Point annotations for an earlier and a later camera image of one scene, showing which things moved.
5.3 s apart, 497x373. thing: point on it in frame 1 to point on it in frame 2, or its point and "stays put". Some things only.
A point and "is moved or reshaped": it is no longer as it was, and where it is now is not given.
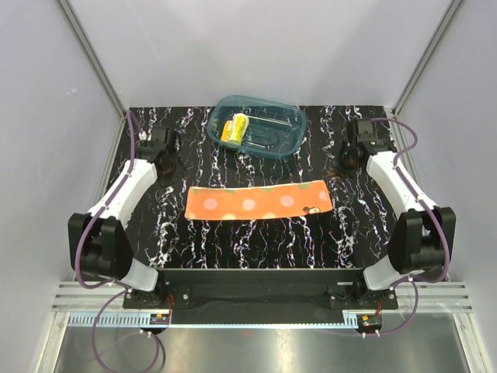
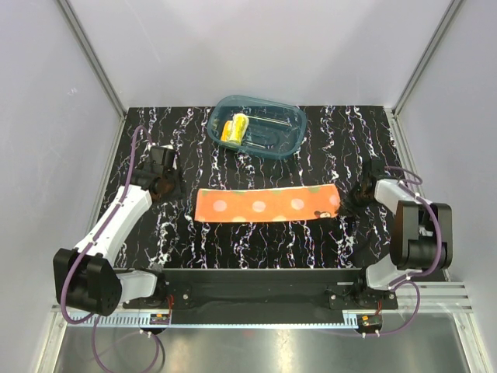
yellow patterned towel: (234, 130) stays put
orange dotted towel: (262, 200) is moved or reshaped
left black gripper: (174, 155) to (176, 174)
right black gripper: (345, 147) to (346, 208)
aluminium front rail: (101, 305) stays put
